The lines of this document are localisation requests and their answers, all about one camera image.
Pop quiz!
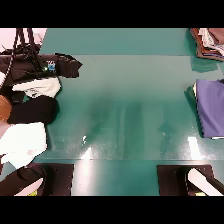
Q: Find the brown garment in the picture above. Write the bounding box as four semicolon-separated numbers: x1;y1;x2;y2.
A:
0;94;13;124

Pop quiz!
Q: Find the white garment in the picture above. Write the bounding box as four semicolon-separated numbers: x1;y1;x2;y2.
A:
11;76;63;99
0;121;49;170

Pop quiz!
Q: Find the heap of clothes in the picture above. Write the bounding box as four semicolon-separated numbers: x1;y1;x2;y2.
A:
189;27;224;63

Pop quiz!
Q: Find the purple T-shirt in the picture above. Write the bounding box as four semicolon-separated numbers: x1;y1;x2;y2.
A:
195;78;224;140

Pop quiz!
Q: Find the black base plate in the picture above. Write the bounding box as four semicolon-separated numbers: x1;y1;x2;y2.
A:
39;162;75;197
156;164;189;197

